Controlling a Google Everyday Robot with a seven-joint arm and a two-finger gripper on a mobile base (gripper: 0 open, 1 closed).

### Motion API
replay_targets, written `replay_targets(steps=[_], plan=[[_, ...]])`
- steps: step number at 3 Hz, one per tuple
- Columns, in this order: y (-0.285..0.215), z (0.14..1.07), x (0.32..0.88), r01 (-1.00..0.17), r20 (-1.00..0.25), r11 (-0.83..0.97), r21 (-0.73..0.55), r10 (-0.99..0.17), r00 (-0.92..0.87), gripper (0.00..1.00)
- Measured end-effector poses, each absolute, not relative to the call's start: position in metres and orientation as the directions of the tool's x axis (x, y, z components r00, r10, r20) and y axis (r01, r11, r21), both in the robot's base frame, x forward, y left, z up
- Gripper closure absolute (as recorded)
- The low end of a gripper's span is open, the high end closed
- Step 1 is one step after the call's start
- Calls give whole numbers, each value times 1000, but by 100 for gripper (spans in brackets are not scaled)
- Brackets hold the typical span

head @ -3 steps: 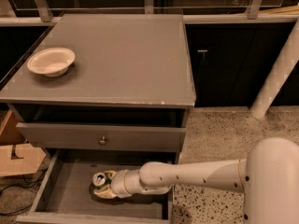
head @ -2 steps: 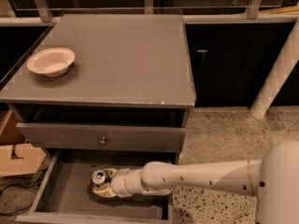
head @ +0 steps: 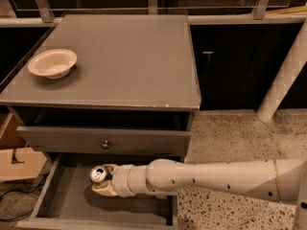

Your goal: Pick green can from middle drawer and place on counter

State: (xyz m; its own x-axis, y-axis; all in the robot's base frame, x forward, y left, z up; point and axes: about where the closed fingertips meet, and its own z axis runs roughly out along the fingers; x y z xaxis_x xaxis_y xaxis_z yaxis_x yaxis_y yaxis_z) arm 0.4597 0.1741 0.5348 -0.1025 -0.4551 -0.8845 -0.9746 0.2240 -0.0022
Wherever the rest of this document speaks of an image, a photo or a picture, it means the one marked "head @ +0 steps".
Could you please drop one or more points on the open grey middle drawer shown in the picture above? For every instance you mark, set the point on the open grey middle drawer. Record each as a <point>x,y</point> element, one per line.
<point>67,202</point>

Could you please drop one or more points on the wooden board on left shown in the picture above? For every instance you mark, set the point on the wooden board on left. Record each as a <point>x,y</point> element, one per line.
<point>9,137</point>

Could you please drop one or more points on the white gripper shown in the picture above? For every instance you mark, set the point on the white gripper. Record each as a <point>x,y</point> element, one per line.
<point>121,180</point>

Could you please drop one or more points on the light wooden block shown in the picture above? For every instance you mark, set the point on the light wooden block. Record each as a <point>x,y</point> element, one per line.
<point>18,164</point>

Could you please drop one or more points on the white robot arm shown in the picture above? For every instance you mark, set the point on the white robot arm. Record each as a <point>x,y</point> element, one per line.
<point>282,180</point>

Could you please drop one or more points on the grey drawer cabinet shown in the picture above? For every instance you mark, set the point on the grey drawer cabinet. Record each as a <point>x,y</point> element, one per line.
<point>132,72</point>

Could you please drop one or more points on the green soda can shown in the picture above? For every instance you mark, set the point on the green soda can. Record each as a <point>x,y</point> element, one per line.
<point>100,175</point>

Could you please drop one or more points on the white paper bowl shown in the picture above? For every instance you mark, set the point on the white paper bowl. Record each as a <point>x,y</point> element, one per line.
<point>52,64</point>

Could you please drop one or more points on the grey top drawer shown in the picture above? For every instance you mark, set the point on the grey top drawer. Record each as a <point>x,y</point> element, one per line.
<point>122,141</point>

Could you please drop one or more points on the dark wall cabinet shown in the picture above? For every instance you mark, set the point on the dark wall cabinet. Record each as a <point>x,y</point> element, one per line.
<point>236,64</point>

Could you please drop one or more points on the round metal drawer knob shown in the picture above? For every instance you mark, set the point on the round metal drawer knob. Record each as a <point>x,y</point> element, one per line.
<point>105,145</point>

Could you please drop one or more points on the white diagonal support pole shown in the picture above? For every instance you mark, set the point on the white diagonal support pole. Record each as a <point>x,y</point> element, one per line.
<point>286,76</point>

